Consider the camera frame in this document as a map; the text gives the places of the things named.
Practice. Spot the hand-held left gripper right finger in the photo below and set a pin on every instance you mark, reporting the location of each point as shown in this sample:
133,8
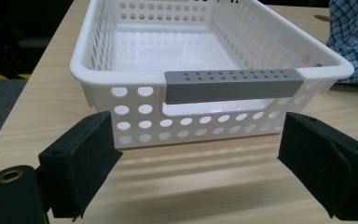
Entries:
326,165

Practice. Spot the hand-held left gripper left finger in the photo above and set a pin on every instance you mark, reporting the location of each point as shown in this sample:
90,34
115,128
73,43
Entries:
80,161

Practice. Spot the blue checked cloth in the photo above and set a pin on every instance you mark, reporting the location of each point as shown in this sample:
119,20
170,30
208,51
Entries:
355,40

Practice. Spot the white perforated plastic basket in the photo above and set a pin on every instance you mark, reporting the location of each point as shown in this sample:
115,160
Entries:
199,46

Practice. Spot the black stand with striped base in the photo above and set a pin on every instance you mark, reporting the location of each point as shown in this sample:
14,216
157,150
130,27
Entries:
0,76

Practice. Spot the round dark table grommet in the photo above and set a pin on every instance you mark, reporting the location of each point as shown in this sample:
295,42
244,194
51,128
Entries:
322,18

